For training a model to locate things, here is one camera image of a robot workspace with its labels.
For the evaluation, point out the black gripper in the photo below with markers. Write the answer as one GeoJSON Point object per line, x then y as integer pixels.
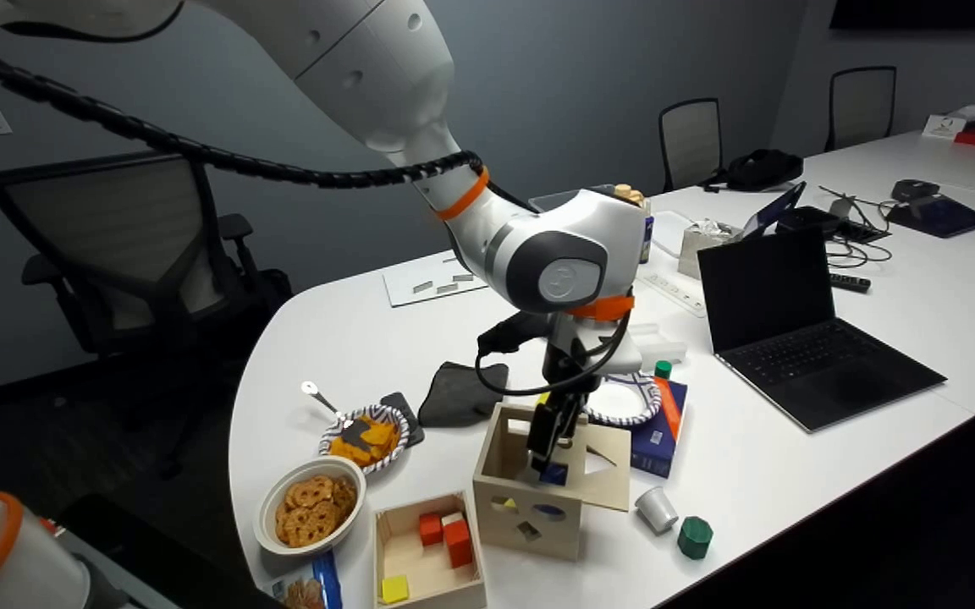
{"type": "Point", "coordinates": [571, 378]}

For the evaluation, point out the wooden sliding lid with holes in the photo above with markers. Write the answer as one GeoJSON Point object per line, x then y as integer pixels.
{"type": "Point", "coordinates": [610, 477]}

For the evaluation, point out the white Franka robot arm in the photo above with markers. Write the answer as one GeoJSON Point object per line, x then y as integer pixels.
{"type": "Point", "coordinates": [375, 69]}

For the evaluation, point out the wooden shape sorter box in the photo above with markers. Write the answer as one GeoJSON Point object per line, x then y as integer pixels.
{"type": "Point", "coordinates": [517, 509]}

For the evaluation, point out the open laptop computer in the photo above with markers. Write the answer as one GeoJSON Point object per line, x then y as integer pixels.
{"type": "Point", "coordinates": [810, 323]}

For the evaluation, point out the small white box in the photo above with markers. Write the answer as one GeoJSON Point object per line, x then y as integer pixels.
{"type": "Point", "coordinates": [943, 128]}

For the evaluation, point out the blue wooden block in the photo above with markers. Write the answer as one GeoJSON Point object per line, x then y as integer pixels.
{"type": "Point", "coordinates": [555, 476]}

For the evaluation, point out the small patterned empty bowl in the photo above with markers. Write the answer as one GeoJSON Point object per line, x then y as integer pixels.
{"type": "Point", "coordinates": [627, 402]}

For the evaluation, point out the dark grey folded cloth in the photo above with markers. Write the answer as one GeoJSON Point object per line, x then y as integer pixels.
{"type": "Point", "coordinates": [459, 393]}

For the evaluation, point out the blue and yellow book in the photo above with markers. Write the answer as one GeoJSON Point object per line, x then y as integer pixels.
{"type": "Point", "coordinates": [657, 433]}

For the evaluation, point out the small green block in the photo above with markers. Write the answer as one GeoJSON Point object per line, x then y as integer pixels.
{"type": "Point", "coordinates": [660, 369]}

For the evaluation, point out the large red wooden block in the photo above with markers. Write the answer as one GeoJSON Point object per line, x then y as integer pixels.
{"type": "Point", "coordinates": [459, 542]}

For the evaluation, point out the small black flat pad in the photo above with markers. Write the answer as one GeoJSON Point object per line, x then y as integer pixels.
{"type": "Point", "coordinates": [403, 411]}

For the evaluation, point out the small red wooden block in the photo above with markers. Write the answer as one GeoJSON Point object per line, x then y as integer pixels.
{"type": "Point", "coordinates": [432, 530]}

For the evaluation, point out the clear plastic container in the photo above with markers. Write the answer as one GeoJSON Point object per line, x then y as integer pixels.
{"type": "Point", "coordinates": [660, 305]}

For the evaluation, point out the green cylinder block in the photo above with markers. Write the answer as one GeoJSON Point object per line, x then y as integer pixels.
{"type": "Point", "coordinates": [694, 539]}

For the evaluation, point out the shallow wooden tray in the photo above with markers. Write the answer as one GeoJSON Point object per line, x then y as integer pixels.
{"type": "Point", "coordinates": [423, 564]}

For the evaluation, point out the patterned bowl of orange chips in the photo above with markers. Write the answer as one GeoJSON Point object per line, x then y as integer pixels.
{"type": "Point", "coordinates": [366, 439]}

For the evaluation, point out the yellow wooden block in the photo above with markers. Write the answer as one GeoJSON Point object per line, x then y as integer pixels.
{"type": "Point", "coordinates": [393, 589]}

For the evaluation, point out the metal spoon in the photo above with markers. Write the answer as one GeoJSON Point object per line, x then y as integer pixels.
{"type": "Point", "coordinates": [324, 402]}

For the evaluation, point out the white bowl of pretzels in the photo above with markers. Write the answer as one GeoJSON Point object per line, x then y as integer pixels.
{"type": "Point", "coordinates": [308, 509]}

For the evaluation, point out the blue snack bag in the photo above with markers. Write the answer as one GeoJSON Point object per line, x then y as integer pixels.
{"type": "Point", "coordinates": [308, 583]}

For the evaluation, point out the blue tablet stand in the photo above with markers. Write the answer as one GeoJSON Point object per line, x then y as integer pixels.
{"type": "Point", "coordinates": [773, 212]}

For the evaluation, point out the black mesh chair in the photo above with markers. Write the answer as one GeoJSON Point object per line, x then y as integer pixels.
{"type": "Point", "coordinates": [691, 140]}
{"type": "Point", "coordinates": [861, 102]}

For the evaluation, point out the black remote control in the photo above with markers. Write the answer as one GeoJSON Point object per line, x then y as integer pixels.
{"type": "Point", "coordinates": [851, 282]}

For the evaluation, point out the black bag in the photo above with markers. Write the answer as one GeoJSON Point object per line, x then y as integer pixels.
{"type": "Point", "coordinates": [763, 169]}

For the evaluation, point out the black mouse pad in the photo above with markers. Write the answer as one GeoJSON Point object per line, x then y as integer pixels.
{"type": "Point", "coordinates": [940, 213]}

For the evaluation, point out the black office chair with armrests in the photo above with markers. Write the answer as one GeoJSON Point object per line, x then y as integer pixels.
{"type": "Point", "coordinates": [116, 260]}

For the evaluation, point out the wide black wall monitor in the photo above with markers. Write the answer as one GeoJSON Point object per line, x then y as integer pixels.
{"type": "Point", "coordinates": [929, 16]}

